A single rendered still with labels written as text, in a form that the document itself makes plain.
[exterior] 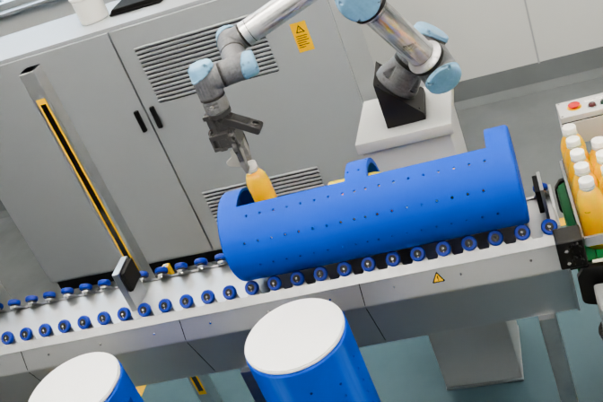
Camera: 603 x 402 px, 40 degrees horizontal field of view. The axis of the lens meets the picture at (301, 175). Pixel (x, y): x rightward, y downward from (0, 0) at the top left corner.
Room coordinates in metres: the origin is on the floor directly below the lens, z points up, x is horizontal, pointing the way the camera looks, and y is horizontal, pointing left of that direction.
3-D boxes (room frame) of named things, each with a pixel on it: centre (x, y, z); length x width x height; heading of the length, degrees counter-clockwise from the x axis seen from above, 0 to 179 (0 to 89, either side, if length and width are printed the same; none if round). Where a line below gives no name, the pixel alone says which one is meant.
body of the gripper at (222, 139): (2.26, 0.16, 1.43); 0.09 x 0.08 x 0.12; 72
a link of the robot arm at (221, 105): (2.25, 0.15, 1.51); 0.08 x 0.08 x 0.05
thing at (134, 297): (2.35, 0.65, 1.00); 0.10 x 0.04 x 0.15; 162
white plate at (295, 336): (1.74, 0.17, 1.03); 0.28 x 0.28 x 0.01
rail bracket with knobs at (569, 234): (1.74, -0.59, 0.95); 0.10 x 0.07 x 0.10; 162
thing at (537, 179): (1.94, -0.61, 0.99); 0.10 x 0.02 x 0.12; 162
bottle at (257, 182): (2.25, 0.13, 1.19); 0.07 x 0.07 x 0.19
